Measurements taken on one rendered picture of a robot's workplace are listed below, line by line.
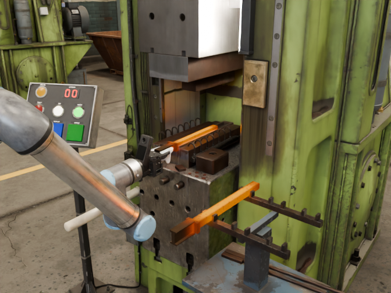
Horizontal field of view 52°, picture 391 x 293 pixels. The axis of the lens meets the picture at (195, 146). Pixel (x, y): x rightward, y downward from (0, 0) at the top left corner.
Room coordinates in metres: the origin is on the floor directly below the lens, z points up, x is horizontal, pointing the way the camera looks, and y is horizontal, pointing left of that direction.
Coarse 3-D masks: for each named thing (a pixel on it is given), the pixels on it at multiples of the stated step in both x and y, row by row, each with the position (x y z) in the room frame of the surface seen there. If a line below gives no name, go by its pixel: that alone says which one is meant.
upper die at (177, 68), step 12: (156, 60) 1.61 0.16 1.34; (168, 60) 1.57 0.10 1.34; (180, 60) 1.53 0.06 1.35; (192, 60) 1.53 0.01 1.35; (204, 60) 1.59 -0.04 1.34; (216, 60) 1.66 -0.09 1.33; (228, 60) 1.73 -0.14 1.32; (240, 60) 1.82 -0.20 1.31; (156, 72) 1.61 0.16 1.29; (168, 72) 1.57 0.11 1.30; (180, 72) 1.53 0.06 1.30; (192, 72) 1.53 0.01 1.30; (204, 72) 1.59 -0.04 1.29; (216, 72) 1.66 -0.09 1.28
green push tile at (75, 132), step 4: (68, 124) 1.71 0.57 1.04; (72, 124) 1.71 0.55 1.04; (76, 124) 1.71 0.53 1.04; (68, 128) 1.70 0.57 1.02; (72, 128) 1.70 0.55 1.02; (76, 128) 1.70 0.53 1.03; (80, 128) 1.69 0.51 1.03; (68, 132) 1.69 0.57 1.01; (72, 132) 1.69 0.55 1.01; (76, 132) 1.69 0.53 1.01; (80, 132) 1.68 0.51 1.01; (68, 136) 1.68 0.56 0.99; (72, 136) 1.68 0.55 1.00; (76, 136) 1.68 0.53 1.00; (80, 136) 1.67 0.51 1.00; (68, 140) 1.68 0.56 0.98; (72, 140) 1.67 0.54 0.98; (76, 140) 1.67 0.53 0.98; (80, 140) 1.66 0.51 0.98
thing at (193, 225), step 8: (248, 184) 1.29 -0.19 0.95; (256, 184) 1.29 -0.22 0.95; (240, 192) 1.22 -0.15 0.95; (248, 192) 1.24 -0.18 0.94; (224, 200) 1.17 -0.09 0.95; (232, 200) 1.17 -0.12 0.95; (240, 200) 1.20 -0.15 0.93; (216, 208) 1.12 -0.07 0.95; (224, 208) 1.13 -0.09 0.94; (200, 216) 1.07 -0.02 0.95; (208, 216) 1.07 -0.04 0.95; (184, 224) 1.00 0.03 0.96; (192, 224) 1.02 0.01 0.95; (200, 224) 1.04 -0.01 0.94; (176, 232) 0.96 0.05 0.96; (184, 232) 1.00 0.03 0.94; (192, 232) 1.02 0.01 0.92; (176, 240) 0.97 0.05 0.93; (184, 240) 0.98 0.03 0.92
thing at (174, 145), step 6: (210, 126) 1.78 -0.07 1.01; (216, 126) 1.78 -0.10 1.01; (198, 132) 1.69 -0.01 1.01; (204, 132) 1.70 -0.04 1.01; (180, 138) 1.61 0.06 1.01; (186, 138) 1.61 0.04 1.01; (192, 138) 1.63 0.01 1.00; (168, 144) 1.53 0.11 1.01; (174, 144) 1.53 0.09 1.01; (180, 144) 1.57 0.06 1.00; (156, 150) 1.47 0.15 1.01; (162, 150) 1.48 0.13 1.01; (174, 150) 1.53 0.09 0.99
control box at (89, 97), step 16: (32, 96) 1.82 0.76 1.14; (48, 96) 1.81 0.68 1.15; (64, 96) 1.79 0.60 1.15; (80, 96) 1.78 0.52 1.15; (96, 96) 1.77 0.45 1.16; (48, 112) 1.77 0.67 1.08; (64, 112) 1.75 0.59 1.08; (96, 112) 1.76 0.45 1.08; (64, 128) 1.71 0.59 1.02; (96, 128) 1.74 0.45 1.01; (80, 144) 1.66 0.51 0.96
